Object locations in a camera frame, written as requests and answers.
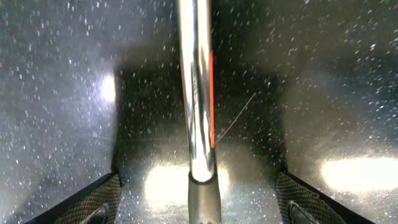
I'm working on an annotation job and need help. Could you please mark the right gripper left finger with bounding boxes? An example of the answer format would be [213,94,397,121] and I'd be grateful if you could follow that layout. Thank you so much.
[24,172,123,224]

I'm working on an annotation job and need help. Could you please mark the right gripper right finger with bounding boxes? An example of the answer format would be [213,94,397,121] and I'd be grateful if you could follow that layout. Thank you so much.
[274,170,376,224]

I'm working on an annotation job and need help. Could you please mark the hammer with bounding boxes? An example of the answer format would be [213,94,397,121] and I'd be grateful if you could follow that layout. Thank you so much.
[177,0,223,224]

